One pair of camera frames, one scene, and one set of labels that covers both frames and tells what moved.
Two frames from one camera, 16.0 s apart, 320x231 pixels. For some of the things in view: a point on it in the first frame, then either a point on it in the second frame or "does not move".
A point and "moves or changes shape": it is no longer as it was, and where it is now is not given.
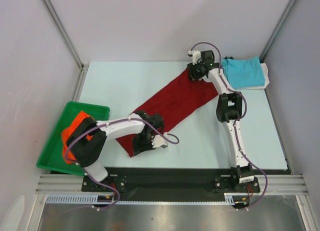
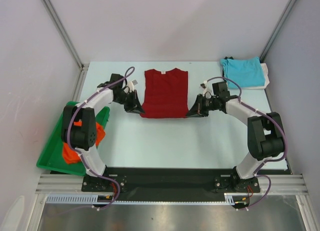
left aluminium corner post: (58, 23) does not move
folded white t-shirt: (267, 81) does not move
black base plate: (178, 184) does not move
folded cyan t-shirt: (243, 73) does not move
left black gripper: (137, 149) to (134, 100)
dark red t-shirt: (175, 103) moves or changes shape
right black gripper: (193, 72) to (201, 105)
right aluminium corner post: (280, 25) does not move
